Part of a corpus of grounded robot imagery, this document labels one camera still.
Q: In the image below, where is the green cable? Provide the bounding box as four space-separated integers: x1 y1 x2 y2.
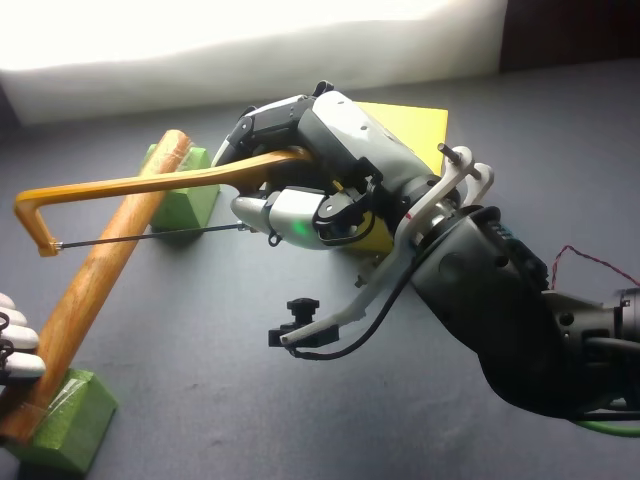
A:
574 418 640 440

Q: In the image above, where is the dark brown panel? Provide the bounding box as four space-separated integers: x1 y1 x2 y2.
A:
499 0 640 74

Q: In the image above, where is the green support block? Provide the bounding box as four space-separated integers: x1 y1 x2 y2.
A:
142 143 221 235
0 367 119 476

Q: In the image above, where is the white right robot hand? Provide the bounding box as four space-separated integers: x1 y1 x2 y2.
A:
212 79 436 254

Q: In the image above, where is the grey table cloth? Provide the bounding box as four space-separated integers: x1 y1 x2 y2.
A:
0 57 640 480

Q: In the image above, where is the wooden dowel rod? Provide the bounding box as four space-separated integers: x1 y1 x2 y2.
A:
0 128 192 445

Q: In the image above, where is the black camera cable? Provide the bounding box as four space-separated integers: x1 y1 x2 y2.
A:
289 259 419 361

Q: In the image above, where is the red twisted wire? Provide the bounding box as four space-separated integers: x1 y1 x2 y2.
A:
549 244 640 291

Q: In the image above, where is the white backdrop cloth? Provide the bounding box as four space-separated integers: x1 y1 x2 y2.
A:
0 0 506 126

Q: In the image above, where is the yellow wooden block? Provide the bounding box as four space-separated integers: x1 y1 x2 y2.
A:
349 101 450 257

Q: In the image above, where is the yellow hacksaw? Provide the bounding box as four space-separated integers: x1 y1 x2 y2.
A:
14 144 321 259

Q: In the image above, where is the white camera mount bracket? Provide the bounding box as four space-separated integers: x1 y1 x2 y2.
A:
282 142 496 346

